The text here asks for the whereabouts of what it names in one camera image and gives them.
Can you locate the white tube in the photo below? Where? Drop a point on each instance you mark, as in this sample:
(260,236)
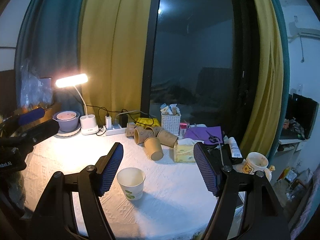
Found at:
(235,150)

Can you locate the black monitor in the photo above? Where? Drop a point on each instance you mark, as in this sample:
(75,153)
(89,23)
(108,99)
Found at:
(304,111)

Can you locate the black power adapter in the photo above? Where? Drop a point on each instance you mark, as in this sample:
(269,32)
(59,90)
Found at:
(123,120)

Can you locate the white desk lamp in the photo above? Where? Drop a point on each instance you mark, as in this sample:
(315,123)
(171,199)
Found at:
(88,122)

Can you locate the purple folder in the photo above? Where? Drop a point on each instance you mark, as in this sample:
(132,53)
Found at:
(199,133)

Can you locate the yellow curtain right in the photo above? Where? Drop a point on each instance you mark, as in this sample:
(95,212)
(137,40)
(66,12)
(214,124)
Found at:
(263,123)

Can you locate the white USB charger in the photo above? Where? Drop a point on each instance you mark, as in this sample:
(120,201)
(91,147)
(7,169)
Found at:
(108,122)

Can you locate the brown paper cup back middle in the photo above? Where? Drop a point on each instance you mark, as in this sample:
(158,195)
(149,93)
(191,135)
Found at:
(155,130)

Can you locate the white plastic basket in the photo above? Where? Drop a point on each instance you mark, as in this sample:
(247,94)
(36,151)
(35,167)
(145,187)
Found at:
(171,123)

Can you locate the plain brown paper cup front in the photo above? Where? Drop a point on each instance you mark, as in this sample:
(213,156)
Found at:
(153,148)

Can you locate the yellow tissue pack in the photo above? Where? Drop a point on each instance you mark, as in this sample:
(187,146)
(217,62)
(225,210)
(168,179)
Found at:
(184,150)

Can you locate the white plate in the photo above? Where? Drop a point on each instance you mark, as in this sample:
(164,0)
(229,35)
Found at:
(68,134)

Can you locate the teal curtain left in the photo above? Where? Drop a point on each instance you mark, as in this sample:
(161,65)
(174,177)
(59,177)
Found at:
(49,40)

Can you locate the brown paper cup open mouth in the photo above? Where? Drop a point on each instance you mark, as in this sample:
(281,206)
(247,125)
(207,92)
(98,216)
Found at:
(140,134)

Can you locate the white power strip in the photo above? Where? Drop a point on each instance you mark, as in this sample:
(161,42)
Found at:
(115,130)

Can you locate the black scissors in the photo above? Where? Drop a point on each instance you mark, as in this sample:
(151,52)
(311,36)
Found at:
(213,139)

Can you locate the yellow plastic bag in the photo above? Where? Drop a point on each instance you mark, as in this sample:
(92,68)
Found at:
(147,122)

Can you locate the cardboard box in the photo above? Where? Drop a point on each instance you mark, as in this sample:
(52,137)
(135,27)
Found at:
(56,107)

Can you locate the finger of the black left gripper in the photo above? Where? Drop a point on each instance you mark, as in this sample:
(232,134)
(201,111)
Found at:
(32,136)
(17,120)

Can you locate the brown paper cup far left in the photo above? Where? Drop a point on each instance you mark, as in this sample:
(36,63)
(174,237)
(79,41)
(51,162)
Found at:
(130,130)

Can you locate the yellow curtain left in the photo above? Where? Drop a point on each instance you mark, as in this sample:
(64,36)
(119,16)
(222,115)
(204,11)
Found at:
(112,53)

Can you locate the yellow curtain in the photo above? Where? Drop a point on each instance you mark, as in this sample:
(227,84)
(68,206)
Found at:
(263,123)
(112,53)

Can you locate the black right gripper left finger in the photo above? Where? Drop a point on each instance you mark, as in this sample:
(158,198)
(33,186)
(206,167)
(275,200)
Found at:
(54,216)

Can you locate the white paper cup green print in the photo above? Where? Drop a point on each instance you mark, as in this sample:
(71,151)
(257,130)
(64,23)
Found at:
(131,181)

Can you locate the brown paper cup right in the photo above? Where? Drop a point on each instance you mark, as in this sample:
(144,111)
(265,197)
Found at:
(166,138)

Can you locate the white air conditioner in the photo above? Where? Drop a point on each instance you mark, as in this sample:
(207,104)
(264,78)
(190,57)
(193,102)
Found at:
(303,32)

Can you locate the pink small box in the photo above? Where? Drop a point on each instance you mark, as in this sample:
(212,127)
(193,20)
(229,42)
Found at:
(183,128)

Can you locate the white textured tablecloth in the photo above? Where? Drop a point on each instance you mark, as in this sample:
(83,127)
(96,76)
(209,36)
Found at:
(148,200)

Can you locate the white bear mug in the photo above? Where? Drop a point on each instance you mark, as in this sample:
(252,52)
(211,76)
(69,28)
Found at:
(254,162)

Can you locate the grey bowl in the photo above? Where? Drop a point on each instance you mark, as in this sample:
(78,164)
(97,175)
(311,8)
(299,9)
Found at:
(67,120)

